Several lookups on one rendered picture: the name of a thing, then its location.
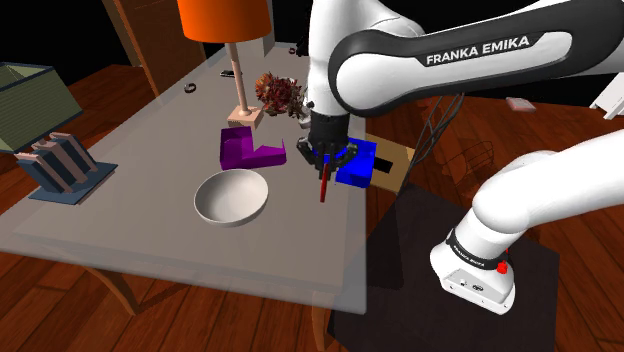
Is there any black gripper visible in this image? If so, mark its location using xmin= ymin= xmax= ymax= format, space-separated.
xmin=295 ymin=110 xmax=360 ymax=171

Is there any red pen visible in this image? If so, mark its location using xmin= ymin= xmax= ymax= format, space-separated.
xmin=318 ymin=162 xmax=331 ymax=204

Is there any blue box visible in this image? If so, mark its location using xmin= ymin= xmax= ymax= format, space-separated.
xmin=311 ymin=136 xmax=378 ymax=190

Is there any tan cardboard box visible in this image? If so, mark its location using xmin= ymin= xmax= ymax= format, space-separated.
xmin=364 ymin=131 xmax=417 ymax=195

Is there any dried red flower bunch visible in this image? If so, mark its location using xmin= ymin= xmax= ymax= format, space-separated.
xmin=253 ymin=71 xmax=310 ymax=122

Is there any purple angled box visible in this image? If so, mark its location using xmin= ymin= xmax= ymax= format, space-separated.
xmin=219 ymin=125 xmax=288 ymax=172

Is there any white bowl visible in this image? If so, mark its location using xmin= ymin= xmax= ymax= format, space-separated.
xmin=193 ymin=167 xmax=271 ymax=229

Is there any orange shade table lamp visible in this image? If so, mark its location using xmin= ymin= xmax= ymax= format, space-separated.
xmin=175 ymin=0 xmax=274 ymax=131

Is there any dark robot stand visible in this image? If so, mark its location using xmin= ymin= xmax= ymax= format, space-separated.
xmin=327 ymin=182 xmax=561 ymax=352

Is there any grey table with wooden legs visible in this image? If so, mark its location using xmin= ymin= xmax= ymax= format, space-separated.
xmin=0 ymin=41 xmax=368 ymax=352

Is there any brown wooden door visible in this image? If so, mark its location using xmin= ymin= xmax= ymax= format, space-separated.
xmin=101 ymin=0 xmax=208 ymax=98

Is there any small pink block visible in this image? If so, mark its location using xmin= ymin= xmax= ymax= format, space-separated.
xmin=505 ymin=96 xmax=538 ymax=114

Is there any white furniture piece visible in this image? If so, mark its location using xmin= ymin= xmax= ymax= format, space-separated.
xmin=588 ymin=71 xmax=624 ymax=121

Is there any dark wire basket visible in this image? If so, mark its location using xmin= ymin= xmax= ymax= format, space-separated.
xmin=400 ymin=92 xmax=499 ymax=196

